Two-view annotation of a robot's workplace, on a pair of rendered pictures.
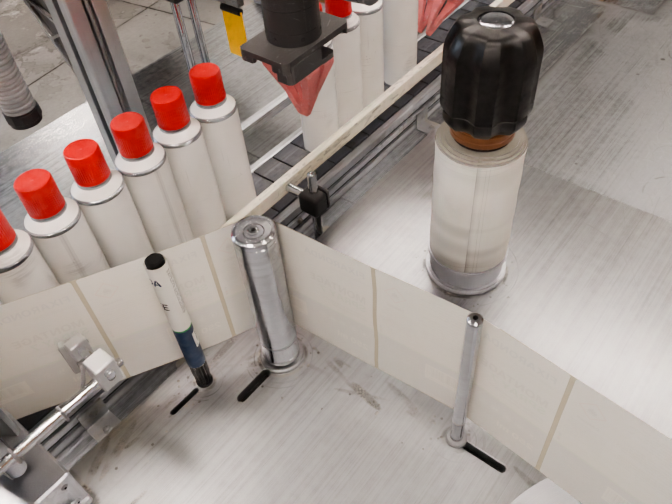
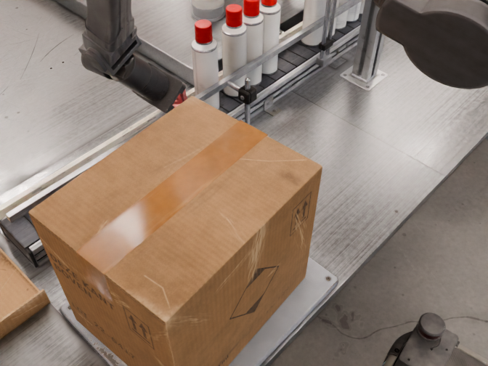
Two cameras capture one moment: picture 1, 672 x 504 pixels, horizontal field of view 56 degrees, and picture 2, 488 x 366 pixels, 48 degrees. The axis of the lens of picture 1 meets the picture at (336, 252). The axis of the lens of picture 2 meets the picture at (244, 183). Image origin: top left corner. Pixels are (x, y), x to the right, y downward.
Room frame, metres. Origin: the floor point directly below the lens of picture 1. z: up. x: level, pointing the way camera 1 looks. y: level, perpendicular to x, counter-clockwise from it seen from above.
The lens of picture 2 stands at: (1.78, -0.04, 1.64)
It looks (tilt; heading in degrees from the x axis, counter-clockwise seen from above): 47 degrees down; 180
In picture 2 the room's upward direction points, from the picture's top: straight up
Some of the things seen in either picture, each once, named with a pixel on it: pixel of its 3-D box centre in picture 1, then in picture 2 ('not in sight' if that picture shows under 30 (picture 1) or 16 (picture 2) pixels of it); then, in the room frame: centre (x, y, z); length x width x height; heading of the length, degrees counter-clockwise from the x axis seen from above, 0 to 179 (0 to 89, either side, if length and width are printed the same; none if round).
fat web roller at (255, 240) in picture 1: (269, 299); not in sight; (0.37, 0.07, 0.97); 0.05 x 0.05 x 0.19
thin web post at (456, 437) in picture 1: (464, 386); not in sight; (0.26, -0.09, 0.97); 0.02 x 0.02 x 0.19
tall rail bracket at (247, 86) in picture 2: not in sight; (239, 106); (0.89, -0.06, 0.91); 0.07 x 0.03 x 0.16; 47
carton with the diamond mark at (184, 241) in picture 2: not in sight; (188, 249); (1.31, -0.12, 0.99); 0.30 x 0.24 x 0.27; 141
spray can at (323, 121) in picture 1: (315, 82); (267, 30); (0.72, 0.00, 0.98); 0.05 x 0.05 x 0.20
